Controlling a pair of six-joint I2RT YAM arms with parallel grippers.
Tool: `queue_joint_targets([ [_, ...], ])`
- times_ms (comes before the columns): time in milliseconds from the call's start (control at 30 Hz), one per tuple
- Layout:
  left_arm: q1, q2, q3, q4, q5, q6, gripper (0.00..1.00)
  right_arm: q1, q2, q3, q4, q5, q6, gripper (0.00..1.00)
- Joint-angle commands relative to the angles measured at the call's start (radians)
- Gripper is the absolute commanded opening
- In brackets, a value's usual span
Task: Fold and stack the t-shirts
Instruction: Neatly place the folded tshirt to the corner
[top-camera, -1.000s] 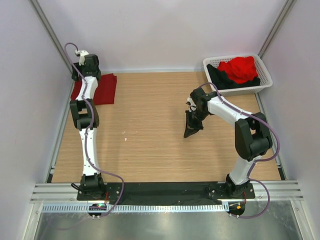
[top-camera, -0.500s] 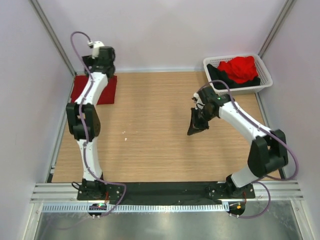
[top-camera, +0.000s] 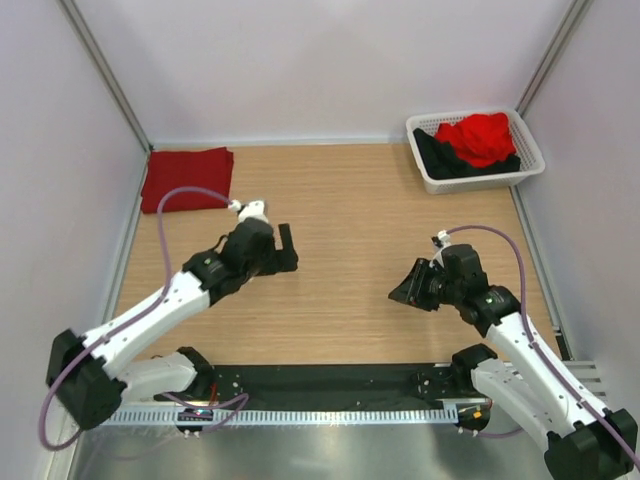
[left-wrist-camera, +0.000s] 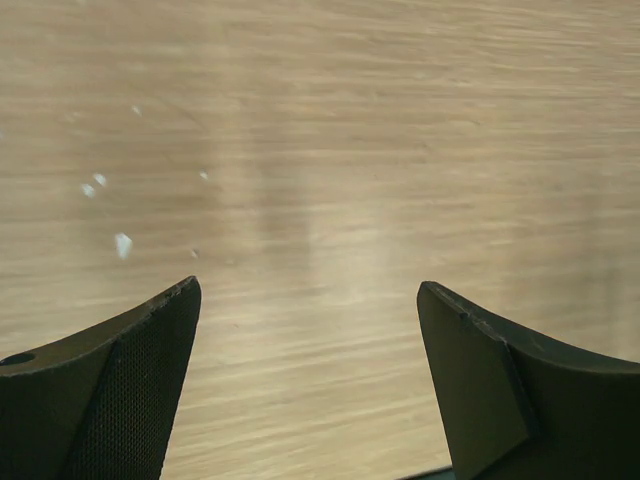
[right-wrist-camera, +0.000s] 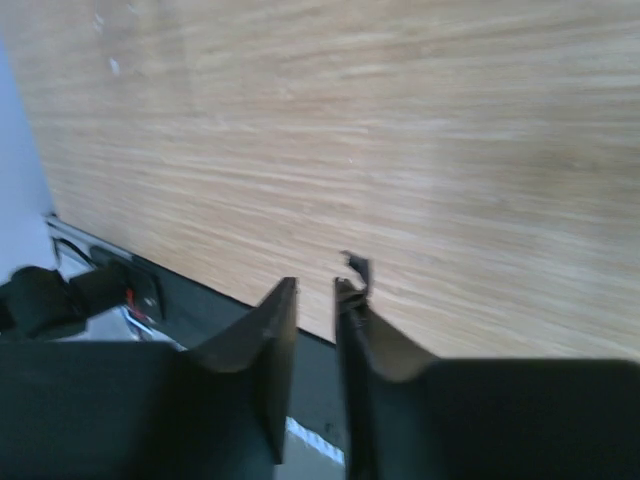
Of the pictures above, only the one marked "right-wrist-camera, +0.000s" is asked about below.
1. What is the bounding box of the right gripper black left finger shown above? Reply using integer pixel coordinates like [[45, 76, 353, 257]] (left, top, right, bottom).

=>
[[1, 277, 297, 479]]

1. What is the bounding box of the aluminium front frame rail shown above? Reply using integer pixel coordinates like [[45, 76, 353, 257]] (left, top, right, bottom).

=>
[[44, 215, 133, 266]]

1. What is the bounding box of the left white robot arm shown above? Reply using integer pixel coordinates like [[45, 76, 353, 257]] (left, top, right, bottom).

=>
[[1, 265, 134, 343]]

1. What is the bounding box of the white slotted cable duct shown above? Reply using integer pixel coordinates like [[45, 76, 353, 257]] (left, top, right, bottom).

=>
[[286, 417, 345, 466]]

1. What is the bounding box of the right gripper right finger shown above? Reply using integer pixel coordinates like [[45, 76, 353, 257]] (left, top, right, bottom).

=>
[[334, 253, 639, 479]]

